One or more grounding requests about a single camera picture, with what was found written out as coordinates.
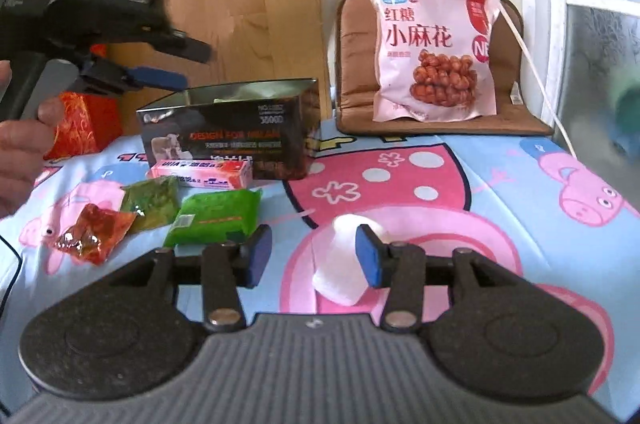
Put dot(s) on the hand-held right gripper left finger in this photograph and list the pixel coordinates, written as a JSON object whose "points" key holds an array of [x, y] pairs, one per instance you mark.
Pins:
{"points": [[257, 256]]}

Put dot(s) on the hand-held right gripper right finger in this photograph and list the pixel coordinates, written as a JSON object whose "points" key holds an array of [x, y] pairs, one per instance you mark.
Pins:
{"points": [[370, 259]]}

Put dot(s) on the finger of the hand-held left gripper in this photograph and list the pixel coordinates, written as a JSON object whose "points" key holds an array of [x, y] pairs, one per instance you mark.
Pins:
{"points": [[185, 46], [160, 78]]}

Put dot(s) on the white jelly cup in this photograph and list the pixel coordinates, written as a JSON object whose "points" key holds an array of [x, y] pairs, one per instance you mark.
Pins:
{"points": [[340, 264]]}

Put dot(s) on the olive green snack packet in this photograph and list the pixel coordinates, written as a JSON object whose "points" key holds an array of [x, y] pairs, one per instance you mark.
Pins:
{"points": [[150, 201]]}

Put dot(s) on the dark cardboard box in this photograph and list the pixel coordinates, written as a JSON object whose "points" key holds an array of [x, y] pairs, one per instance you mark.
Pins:
{"points": [[280, 123]]}

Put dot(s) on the person's left hand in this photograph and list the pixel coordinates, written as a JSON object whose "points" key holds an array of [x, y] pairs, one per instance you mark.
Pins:
{"points": [[25, 158]]}

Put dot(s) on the dark green wafer packet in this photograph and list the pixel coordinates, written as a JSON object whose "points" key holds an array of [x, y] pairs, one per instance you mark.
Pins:
{"points": [[215, 214]]}

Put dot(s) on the red gift bag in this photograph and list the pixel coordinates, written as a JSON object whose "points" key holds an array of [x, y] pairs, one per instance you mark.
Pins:
{"points": [[85, 128]]}

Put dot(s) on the pink small box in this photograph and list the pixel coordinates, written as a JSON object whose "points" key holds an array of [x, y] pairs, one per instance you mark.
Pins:
{"points": [[200, 171]]}

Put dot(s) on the cartoon pig printed bedsheet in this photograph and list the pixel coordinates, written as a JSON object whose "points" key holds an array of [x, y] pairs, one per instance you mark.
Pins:
{"points": [[500, 224]]}

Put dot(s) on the red snack packet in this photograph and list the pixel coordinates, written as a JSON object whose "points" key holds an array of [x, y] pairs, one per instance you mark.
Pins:
{"points": [[95, 231]]}

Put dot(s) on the brown seat cushion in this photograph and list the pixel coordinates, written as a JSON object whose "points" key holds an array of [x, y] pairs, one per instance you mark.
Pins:
{"points": [[355, 78]]}

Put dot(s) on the pink snack bag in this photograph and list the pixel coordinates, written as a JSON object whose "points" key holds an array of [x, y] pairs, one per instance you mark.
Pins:
{"points": [[425, 38]]}

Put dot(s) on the green object behind glass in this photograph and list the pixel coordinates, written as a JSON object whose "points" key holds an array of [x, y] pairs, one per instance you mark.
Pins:
{"points": [[627, 108]]}

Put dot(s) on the frosted glass window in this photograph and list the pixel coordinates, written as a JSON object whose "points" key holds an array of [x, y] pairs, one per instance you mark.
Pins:
{"points": [[590, 28]]}

